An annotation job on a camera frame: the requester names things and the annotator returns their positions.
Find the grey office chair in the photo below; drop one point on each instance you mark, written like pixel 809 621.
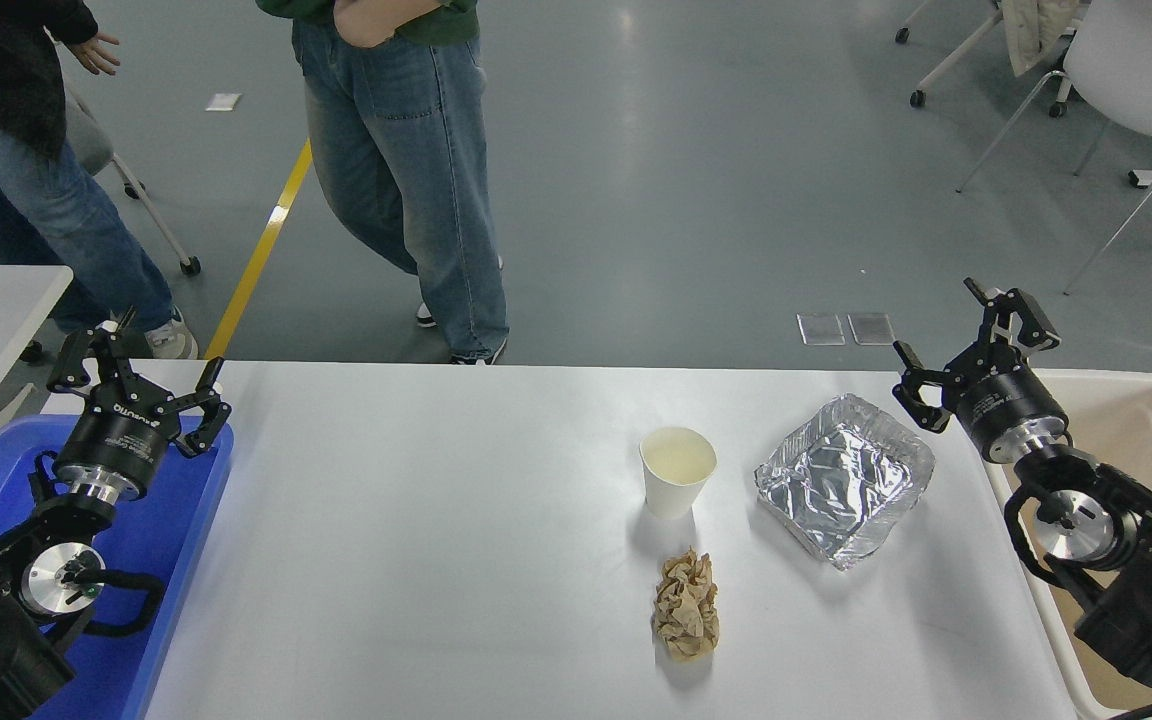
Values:
pixel 86 140

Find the tan paper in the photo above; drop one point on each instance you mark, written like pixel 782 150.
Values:
pixel 686 610

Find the square foil tray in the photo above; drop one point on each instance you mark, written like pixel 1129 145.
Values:
pixel 836 480

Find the person's left forearm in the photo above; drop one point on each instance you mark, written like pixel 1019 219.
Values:
pixel 416 9

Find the large pale plastic bin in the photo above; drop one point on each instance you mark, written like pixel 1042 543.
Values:
pixel 1136 420

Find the beige coat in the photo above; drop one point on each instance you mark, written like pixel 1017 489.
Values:
pixel 1031 35

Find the white paper cup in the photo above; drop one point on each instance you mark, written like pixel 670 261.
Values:
pixel 676 490

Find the person's left hand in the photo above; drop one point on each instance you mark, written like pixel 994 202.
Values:
pixel 98 53
pixel 366 28

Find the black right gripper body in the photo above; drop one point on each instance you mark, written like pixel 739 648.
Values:
pixel 1011 405

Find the black castor wheel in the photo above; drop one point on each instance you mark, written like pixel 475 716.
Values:
pixel 32 352

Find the person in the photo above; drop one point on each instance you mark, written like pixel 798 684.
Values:
pixel 26 200
pixel 406 150

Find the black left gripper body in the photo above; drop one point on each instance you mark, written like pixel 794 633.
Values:
pixel 121 440

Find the white plastic chair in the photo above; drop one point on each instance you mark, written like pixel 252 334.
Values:
pixel 1136 70

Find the yellow floor tape line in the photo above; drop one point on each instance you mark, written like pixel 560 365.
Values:
pixel 256 260

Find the blue plastic tray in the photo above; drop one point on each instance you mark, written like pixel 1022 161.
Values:
pixel 176 560

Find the white rolling stand legs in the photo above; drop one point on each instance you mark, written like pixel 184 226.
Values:
pixel 917 98

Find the metal floor plate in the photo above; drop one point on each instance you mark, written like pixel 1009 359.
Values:
pixel 821 330
pixel 872 328

